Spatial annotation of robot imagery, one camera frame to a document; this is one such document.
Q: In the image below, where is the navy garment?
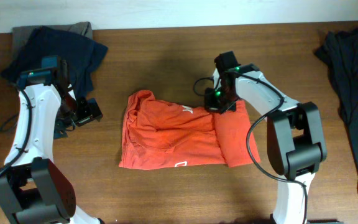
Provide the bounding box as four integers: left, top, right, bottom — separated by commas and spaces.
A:
1, 26, 108, 97

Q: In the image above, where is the red soccer t-shirt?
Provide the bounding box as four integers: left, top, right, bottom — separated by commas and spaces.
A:
119, 90, 260, 170

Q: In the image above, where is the grey garment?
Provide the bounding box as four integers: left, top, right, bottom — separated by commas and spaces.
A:
12, 22, 93, 59

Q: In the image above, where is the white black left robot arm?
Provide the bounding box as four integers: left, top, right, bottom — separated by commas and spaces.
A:
0, 68, 102, 223

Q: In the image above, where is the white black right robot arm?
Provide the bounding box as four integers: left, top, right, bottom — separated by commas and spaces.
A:
205, 64, 327, 224

